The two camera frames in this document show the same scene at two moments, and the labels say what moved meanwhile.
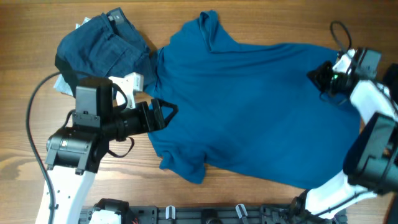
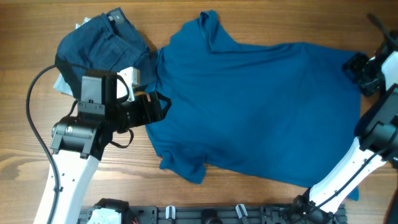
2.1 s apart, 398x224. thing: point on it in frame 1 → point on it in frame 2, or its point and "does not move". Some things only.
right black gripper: (317, 76) → (354, 65)
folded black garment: (71, 75) does not move
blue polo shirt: (247, 113) does not move
